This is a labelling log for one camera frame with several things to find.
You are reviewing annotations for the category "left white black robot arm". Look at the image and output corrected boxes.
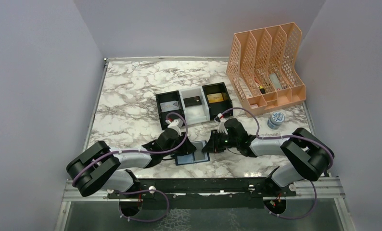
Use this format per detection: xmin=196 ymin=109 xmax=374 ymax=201
xmin=66 ymin=128 xmax=197 ymax=197

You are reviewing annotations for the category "grey box in organizer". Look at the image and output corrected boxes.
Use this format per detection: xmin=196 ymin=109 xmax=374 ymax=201
xmin=269 ymin=73 xmax=283 ymax=91

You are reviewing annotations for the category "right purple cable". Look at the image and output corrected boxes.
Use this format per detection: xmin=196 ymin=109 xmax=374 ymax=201
xmin=215 ymin=107 xmax=335 ymax=220

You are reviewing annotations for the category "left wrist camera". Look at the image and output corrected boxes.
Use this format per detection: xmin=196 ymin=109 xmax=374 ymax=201
xmin=167 ymin=119 xmax=183 ymax=134

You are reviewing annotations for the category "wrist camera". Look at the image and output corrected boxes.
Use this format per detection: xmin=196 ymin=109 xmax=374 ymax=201
xmin=167 ymin=119 xmax=183 ymax=134
xmin=217 ymin=120 xmax=228 ymax=134

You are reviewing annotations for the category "black white three-compartment tray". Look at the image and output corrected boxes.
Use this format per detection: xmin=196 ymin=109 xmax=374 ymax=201
xmin=155 ymin=82 xmax=233 ymax=130

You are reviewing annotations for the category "purple cable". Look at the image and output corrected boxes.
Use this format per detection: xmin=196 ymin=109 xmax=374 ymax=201
xmin=215 ymin=107 xmax=335 ymax=220
xmin=72 ymin=112 xmax=189 ymax=223

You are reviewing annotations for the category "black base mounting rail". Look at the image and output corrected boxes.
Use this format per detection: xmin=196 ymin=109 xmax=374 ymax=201
xmin=102 ymin=173 xmax=296 ymax=198

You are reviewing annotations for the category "orange plastic file organizer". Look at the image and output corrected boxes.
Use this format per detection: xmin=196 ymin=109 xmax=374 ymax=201
xmin=226 ymin=22 xmax=306 ymax=115

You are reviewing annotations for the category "silver credit card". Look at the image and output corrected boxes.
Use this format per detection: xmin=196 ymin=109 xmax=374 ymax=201
xmin=160 ymin=101 xmax=180 ymax=113

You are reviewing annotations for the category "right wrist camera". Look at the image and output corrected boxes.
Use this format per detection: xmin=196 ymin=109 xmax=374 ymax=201
xmin=217 ymin=120 xmax=228 ymax=134

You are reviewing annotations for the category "small white blue jar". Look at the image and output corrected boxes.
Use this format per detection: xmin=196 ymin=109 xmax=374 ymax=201
xmin=267 ymin=111 xmax=285 ymax=129

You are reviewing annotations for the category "gold credit card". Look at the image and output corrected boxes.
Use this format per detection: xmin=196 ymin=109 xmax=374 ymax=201
xmin=207 ymin=93 xmax=224 ymax=103

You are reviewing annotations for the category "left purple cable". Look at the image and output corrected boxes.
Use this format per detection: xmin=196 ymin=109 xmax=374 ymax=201
xmin=72 ymin=112 xmax=189 ymax=223

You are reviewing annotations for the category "yellow black item in organizer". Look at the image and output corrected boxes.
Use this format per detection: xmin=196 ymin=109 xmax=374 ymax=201
xmin=259 ymin=85 xmax=266 ymax=94

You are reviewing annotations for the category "navy blue card holder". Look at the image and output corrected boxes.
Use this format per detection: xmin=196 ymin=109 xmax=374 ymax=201
xmin=175 ymin=141 xmax=210 ymax=166

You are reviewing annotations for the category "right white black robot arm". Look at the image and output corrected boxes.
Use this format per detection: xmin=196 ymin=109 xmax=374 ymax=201
xmin=203 ymin=118 xmax=334 ymax=191

